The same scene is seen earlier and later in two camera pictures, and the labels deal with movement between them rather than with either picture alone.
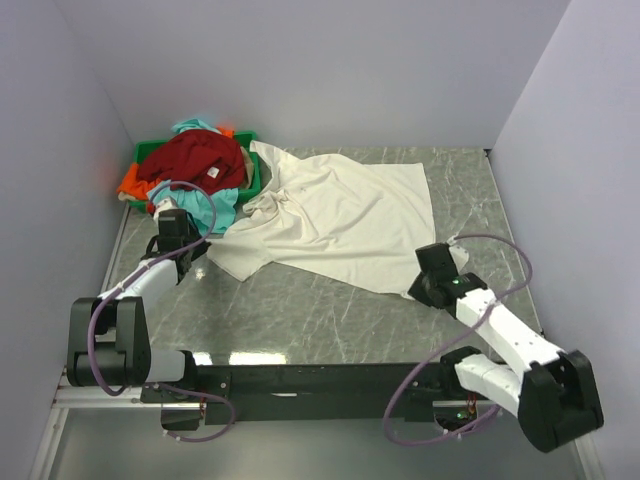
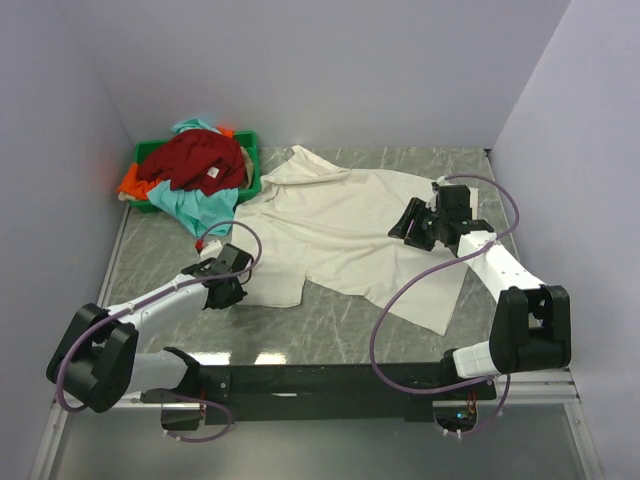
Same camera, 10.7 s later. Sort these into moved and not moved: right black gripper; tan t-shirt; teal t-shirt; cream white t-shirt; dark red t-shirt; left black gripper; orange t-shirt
Moved: cream white t-shirt; right black gripper; left black gripper
Not moved: tan t-shirt; teal t-shirt; orange t-shirt; dark red t-shirt
